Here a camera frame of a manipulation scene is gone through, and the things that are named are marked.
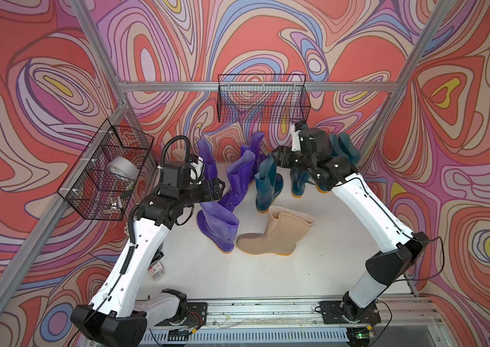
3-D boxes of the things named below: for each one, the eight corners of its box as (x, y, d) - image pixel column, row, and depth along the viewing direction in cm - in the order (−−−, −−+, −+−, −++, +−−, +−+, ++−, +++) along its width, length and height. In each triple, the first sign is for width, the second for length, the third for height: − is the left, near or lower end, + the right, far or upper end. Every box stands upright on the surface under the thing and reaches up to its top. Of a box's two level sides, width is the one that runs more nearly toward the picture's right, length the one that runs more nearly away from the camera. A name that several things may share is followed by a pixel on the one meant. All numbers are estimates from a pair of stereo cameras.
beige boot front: (239, 255, 88) (237, 223, 68) (239, 240, 93) (238, 206, 73) (298, 255, 89) (313, 223, 68) (295, 240, 93) (309, 206, 73)
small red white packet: (155, 283, 82) (153, 281, 80) (148, 270, 85) (146, 267, 83) (167, 274, 84) (166, 272, 82) (160, 261, 87) (158, 259, 85)
